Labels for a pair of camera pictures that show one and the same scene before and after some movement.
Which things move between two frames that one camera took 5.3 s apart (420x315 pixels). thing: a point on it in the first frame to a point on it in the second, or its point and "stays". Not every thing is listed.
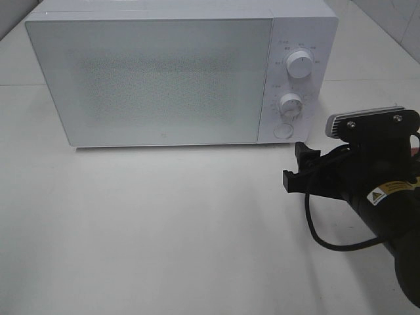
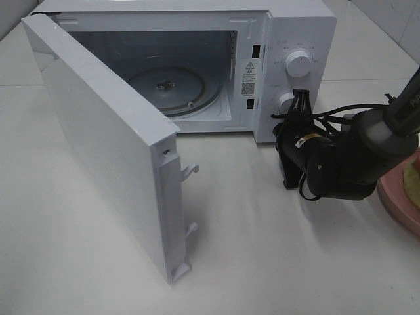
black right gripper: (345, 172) to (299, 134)
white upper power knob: (299, 64) stays
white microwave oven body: (181, 73) stays
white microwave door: (157, 82) to (128, 150)
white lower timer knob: (291, 105) stays
